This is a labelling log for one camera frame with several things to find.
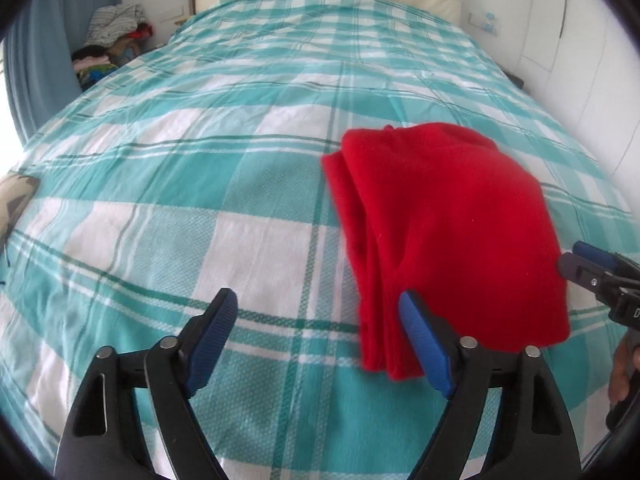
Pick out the white wardrobe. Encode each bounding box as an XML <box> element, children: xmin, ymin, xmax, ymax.
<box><xmin>520</xmin><ymin>0</ymin><xmax>640</xmax><ymax>171</ymax></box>

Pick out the blue curtain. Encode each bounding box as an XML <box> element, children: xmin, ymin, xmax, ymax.
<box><xmin>2</xmin><ymin>0</ymin><xmax>123</xmax><ymax>147</ymax></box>

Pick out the wall switch panel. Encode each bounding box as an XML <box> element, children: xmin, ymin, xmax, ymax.
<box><xmin>468</xmin><ymin>11</ymin><xmax>501</xmax><ymax>36</ymax></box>

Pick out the pile of clothes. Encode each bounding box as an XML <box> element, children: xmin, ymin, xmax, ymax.
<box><xmin>71</xmin><ymin>3</ymin><xmax>153</xmax><ymax>92</ymax></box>

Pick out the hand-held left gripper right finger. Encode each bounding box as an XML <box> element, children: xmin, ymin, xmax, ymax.
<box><xmin>398</xmin><ymin>290</ymin><xmax>583</xmax><ymax>480</ymax></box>

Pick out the red knit garment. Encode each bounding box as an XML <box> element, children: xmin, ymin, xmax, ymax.
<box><xmin>321</xmin><ymin>122</ymin><xmax>572</xmax><ymax>383</ymax></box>

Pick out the teal plaid blanket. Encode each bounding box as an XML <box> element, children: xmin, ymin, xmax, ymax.
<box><xmin>0</xmin><ymin>0</ymin><xmax>633</xmax><ymax>476</ymax></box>

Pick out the patterned cream pillow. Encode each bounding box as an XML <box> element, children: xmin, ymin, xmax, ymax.
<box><xmin>0</xmin><ymin>172</ymin><xmax>41</xmax><ymax>250</ymax></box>

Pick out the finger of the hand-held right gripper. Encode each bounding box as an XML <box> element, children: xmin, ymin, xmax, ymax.
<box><xmin>572</xmin><ymin>241</ymin><xmax>640</xmax><ymax>281</ymax></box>
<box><xmin>557</xmin><ymin>252</ymin><xmax>623</xmax><ymax>308</ymax></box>

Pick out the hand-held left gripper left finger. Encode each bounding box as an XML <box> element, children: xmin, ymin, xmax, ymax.
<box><xmin>54</xmin><ymin>287</ymin><xmax>239</xmax><ymax>480</ymax></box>

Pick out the person's right hand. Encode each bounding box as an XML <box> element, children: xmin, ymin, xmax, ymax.
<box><xmin>607</xmin><ymin>332</ymin><xmax>640</xmax><ymax>411</ymax></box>

